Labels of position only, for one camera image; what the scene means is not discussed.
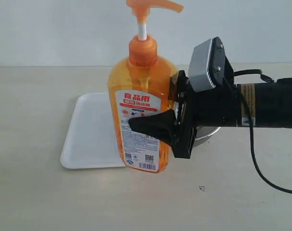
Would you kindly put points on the large stainless steel basin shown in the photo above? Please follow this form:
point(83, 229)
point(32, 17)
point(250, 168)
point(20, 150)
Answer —
point(204, 133)

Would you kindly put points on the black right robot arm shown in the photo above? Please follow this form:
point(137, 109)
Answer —
point(262, 105)

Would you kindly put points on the orange dish soap pump bottle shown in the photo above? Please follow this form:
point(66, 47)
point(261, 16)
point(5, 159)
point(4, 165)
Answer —
point(138, 86)

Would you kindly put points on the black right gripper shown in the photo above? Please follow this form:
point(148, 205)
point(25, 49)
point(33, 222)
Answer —
point(218, 107)

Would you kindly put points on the white rectangular plastic tray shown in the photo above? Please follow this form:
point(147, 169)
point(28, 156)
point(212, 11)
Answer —
point(91, 141)

